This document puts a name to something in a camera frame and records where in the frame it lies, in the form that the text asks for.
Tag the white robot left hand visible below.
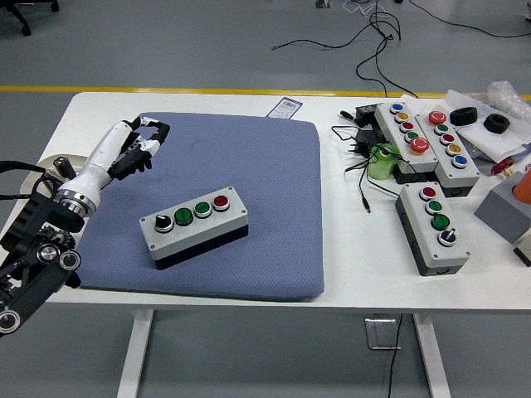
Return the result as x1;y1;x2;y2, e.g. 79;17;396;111
61;116;171;200

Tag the grey four-button control box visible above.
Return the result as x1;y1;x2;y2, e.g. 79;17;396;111
139;185;251;271
394;182;472;277

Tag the grey five-button control box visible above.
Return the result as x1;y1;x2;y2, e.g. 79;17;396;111
416;109;481;198
374;101;441;186

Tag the beige shallow dish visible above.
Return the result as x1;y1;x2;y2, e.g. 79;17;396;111
22;153;90;196

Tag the dark cylindrical capacitor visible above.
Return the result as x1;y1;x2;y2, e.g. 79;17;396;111
54;155;75;177

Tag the black office chair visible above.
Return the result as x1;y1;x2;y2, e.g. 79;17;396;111
0;0;61;37

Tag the blue-grey textured mat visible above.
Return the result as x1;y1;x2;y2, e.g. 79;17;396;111
76;111;325;303

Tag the purple white barcode tag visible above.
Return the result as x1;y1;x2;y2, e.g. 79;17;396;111
266;96;304;120

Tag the white table leg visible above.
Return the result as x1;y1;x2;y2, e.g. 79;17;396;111
115;309;155;398
412;313;452;398

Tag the black power adapter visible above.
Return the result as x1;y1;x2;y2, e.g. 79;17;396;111
354;103;382;127

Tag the metal floor socket plate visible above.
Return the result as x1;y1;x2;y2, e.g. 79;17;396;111
364;317;402;352

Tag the white paper sheet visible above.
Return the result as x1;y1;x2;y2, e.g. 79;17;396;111
397;89;531;163

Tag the small red key part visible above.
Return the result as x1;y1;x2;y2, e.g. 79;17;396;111
490;159;515;177

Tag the grey block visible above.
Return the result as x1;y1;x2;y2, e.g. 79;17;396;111
474;172;531;245

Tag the clear bubble wrap bag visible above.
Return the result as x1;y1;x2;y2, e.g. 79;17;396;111
468;80;531;121

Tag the orange cylinder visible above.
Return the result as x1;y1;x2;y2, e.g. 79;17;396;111
512;169;531;204

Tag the small white black box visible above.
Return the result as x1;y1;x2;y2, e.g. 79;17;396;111
513;235;531;267

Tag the black floor cable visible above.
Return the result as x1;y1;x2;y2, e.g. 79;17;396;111
271;0;420;99
408;0;531;41

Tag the black cord with barrel plug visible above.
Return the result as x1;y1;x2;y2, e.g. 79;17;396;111
330;109;406;215

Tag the black wall plug adapter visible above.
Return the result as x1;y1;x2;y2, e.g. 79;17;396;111
343;125;391;159

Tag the white floor cable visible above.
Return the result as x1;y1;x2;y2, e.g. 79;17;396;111
343;0;377;17

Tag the black foam ring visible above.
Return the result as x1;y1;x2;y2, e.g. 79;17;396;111
483;114;511;134
450;106;479;126

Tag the black hanging power cable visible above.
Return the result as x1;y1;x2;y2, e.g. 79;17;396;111
387;313;406;398

